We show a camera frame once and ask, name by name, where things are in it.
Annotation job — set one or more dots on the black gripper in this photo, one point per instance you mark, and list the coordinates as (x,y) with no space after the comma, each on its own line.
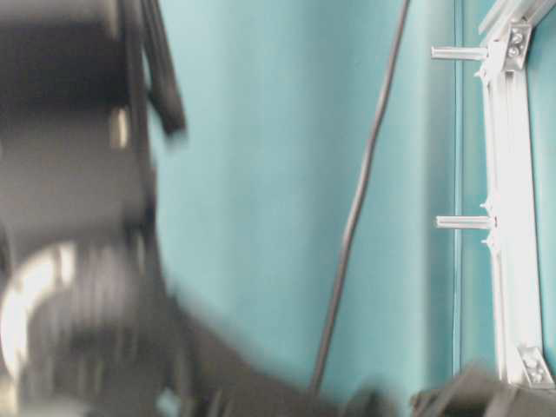
(473,392)

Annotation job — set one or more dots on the silver metal pin middle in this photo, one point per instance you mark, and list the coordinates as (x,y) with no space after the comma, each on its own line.
(461,222)

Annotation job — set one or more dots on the silver metal pin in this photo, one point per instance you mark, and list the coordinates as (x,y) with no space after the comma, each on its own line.
(461,222)
(454,53)

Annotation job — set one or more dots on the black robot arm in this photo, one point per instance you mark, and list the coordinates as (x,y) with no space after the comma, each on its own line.
(227,208)

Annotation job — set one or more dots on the aluminium extrusion frame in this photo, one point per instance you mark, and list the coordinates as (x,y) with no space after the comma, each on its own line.
(507,34)

